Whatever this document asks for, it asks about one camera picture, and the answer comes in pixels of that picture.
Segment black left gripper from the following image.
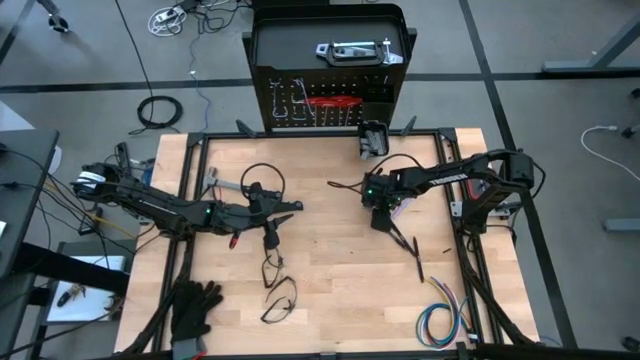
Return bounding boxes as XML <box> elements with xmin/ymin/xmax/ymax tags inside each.
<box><xmin>232</xmin><ymin>197</ymin><xmax>305</xmax><ymax>251</ymax></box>

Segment slim black pen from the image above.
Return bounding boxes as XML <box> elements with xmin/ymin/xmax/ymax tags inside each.
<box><xmin>411</xmin><ymin>236</ymin><xmax>427</xmax><ymax>285</ymax></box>

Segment black handled hammer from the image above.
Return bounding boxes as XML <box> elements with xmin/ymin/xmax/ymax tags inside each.
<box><xmin>203</xmin><ymin>167</ymin><xmax>284</xmax><ymax>200</ymax></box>

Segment black plastic pegboard bin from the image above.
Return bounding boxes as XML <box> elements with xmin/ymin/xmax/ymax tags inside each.
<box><xmin>357</xmin><ymin>119</ymin><xmax>392</xmax><ymax>160</ymax></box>

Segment red framed square box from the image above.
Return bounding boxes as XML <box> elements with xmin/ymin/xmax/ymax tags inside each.
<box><xmin>464</xmin><ymin>174</ymin><xmax>494</xmax><ymax>202</ymax></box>

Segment black pegboard box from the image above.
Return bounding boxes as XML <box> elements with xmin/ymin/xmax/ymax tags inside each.
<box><xmin>362</xmin><ymin>74</ymin><xmax>397</xmax><ymax>105</ymax></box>

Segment black work glove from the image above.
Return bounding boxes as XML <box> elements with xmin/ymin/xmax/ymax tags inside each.
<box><xmin>170</xmin><ymin>279</ymin><xmax>225</xmax><ymax>346</ymax></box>

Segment black pegboard tool stand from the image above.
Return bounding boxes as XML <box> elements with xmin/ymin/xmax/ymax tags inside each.
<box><xmin>243</xmin><ymin>3</ymin><xmax>419</xmax><ymax>135</ymax></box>

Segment white paper sheet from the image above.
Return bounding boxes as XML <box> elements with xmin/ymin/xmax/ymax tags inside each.
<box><xmin>46</xmin><ymin>254</ymin><xmax>129</xmax><ymax>324</ymax></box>

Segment black desk crossbar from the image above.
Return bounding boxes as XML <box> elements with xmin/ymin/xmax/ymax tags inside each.
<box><xmin>13</xmin><ymin>241</ymin><xmax>132</xmax><ymax>297</ymax></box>

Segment bunch of keys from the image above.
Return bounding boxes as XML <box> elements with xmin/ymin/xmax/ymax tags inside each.
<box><xmin>56</xmin><ymin>282</ymin><xmax>87</xmax><ymax>308</ymax></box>

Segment grey floor foot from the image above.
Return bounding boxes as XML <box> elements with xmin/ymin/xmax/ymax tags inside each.
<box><xmin>602</xmin><ymin>217</ymin><xmax>640</xmax><ymax>233</ymax></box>

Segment grey table leg foot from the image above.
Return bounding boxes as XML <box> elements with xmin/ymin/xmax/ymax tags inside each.
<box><xmin>542</xmin><ymin>13</ymin><xmax>640</xmax><ymax>75</ymax></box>

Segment dark grey desk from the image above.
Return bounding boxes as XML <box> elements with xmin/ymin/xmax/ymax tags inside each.
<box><xmin>0</xmin><ymin>128</ymin><xmax>62</xmax><ymax>281</ymax></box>

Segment black office chair base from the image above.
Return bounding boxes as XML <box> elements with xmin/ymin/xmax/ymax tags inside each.
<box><xmin>35</xmin><ymin>0</ymin><xmax>71</xmax><ymax>34</ymax></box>

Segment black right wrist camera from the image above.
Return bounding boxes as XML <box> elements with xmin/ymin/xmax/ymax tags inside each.
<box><xmin>361</xmin><ymin>172</ymin><xmax>389</xmax><ymax>209</ymax></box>

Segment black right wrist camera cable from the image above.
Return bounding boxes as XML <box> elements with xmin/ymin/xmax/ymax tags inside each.
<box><xmin>327</xmin><ymin>152</ymin><xmax>426</xmax><ymax>195</ymax></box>

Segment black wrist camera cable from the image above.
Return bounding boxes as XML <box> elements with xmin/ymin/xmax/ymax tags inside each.
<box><xmin>327</xmin><ymin>152</ymin><xmax>426</xmax><ymax>195</ymax></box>
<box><xmin>239</xmin><ymin>162</ymin><xmax>287</xmax><ymax>202</ymax></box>

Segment black left wrist camera cable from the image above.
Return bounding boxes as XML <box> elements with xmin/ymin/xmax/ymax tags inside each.
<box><xmin>239</xmin><ymin>162</ymin><xmax>287</xmax><ymax>202</ymax></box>

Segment clear safety glasses black frame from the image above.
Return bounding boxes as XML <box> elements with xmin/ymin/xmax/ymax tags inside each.
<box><xmin>261</xmin><ymin>247</ymin><xmax>286</xmax><ymax>290</ymax></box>
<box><xmin>259</xmin><ymin>276</ymin><xmax>300</xmax><ymax>325</ymax></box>

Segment multicoloured coiled wire bundle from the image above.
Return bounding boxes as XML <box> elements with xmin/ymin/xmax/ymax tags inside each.
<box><xmin>415</xmin><ymin>276</ymin><xmax>480</xmax><ymax>350</ymax></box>

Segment silver wire peg hook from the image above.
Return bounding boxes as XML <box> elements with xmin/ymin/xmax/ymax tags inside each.
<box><xmin>292</xmin><ymin>78</ymin><xmax>316</xmax><ymax>121</ymax></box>
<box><xmin>269</xmin><ymin>77</ymin><xmax>290</xmax><ymax>121</ymax></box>

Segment thin blue floor cable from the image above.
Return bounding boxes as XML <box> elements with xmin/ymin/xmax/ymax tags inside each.
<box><xmin>187</xmin><ymin>29</ymin><xmax>214</xmax><ymax>132</ymax></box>

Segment yellow cable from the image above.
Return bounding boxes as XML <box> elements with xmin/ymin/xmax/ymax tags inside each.
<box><xmin>47</xmin><ymin>182</ymin><xmax>139</xmax><ymax>240</ymax></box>

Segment coiled black floor cable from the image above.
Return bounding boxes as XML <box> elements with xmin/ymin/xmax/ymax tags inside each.
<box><xmin>128</xmin><ymin>94</ymin><xmax>185</xmax><ymax>136</ymax></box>

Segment white floor cable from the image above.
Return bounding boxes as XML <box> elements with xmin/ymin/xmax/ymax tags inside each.
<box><xmin>580</xmin><ymin>125</ymin><xmax>640</xmax><ymax>183</ymax></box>

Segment white power strip with cable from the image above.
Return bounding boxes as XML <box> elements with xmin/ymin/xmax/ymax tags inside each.
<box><xmin>147</xmin><ymin>5</ymin><xmax>189</xmax><ymax>38</ymax></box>

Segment tangled black floor cables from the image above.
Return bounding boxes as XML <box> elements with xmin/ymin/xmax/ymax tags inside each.
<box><xmin>172</xmin><ymin>0</ymin><xmax>254</xmax><ymax>35</ymax></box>

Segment long black floor cable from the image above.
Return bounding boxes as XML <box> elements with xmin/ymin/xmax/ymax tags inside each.
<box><xmin>114</xmin><ymin>0</ymin><xmax>155</xmax><ymax>99</ymax></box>

